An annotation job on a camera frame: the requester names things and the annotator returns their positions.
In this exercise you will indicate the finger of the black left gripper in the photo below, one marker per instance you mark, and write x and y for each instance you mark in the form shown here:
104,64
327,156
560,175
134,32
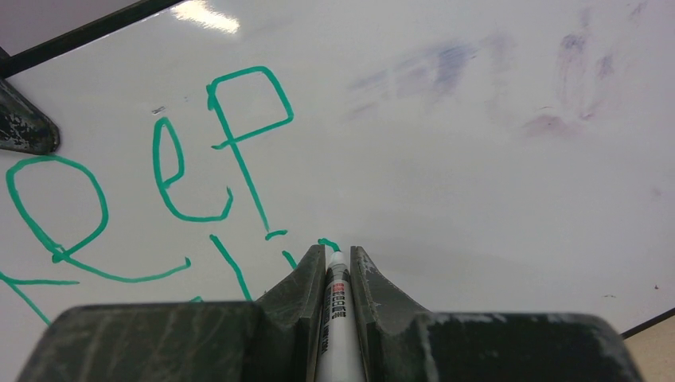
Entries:
24,128

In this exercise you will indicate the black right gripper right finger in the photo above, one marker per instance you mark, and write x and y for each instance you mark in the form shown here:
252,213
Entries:
403,341

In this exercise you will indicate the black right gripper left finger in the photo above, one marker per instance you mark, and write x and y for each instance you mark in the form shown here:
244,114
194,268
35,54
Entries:
273,338

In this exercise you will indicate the white marker pen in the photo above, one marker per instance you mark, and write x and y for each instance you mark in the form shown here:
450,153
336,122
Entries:
339,351

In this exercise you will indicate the white whiteboard black frame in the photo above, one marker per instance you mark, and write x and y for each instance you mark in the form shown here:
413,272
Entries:
489,156

